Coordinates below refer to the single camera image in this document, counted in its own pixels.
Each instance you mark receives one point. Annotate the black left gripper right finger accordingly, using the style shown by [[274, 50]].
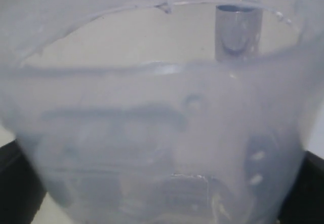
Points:
[[304, 203]]

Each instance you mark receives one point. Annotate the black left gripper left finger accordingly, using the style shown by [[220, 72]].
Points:
[[22, 192]]

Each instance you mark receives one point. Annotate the translucent plastic measuring cup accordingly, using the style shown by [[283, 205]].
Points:
[[127, 117]]

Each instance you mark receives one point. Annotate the stainless steel cup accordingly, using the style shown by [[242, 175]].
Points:
[[237, 32]]

